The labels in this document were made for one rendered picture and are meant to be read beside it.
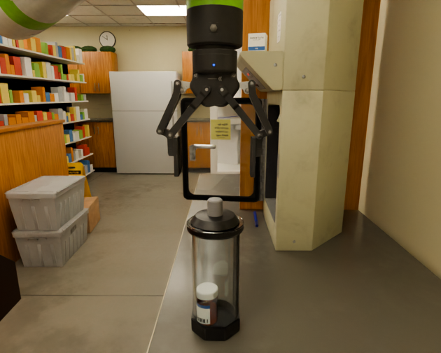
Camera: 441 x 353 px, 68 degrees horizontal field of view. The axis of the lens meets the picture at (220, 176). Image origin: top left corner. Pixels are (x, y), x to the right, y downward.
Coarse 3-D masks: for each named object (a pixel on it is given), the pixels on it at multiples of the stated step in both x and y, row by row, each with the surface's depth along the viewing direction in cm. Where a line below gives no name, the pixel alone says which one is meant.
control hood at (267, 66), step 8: (240, 56) 89; (248, 56) 86; (256, 56) 86; (264, 56) 86; (272, 56) 86; (280, 56) 86; (240, 64) 102; (248, 64) 87; (256, 64) 86; (264, 64) 86; (272, 64) 86; (280, 64) 86; (256, 72) 87; (264, 72) 87; (272, 72) 86; (280, 72) 86; (264, 80) 87; (272, 80) 87; (280, 80) 87; (272, 88) 88; (280, 88) 87
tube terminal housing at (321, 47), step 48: (288, 0) 82; (336, 0) 84; (288, 48) 85; (336, 48) 88; (288, 96) 88; (336, 96) 93; (288, 144) 91; (336, 144) 98; (288, 192) 94; (336, 192) 104; (288, 240) 98
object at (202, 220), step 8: (208, 200) 60; (216, 200) 60; (208, 208) 60; (216, 208) 59; (200, 216) 60; (208, 216) 60; (216, 216) 60; (224, 216) 60; (232, 216) 60; (192, 224) 59; (200, 224) 58; (208, 224) 58; (216, 224) 57; (224, 224) 58; (232, 224) 59
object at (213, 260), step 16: (240, 224) 60; (192, 240) 60; (208, 240) 58; (224, 240) 58; (192, 256) 61; (208, 256) 58; (224, 256) 59; (192, 272) 62; (208, 272) 59; (224, 272) 59; (192, 288) 64; (208, 288) 60; (224, 288) 60; (192, 304) 65; (208, 304) 61; (224, 304) 61; (208, 320) 62; (224, 320) 62
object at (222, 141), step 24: (192, 120) 123; (216, 120) 122; (240, 120) 121; (192, 144) 125; (216, 144) 124; (240, 144) 123; (192, 168) 128; (216, 168) 127; (240, 168) 125; (192, 192) 130; (216, 192) 129; (240, 192) 128
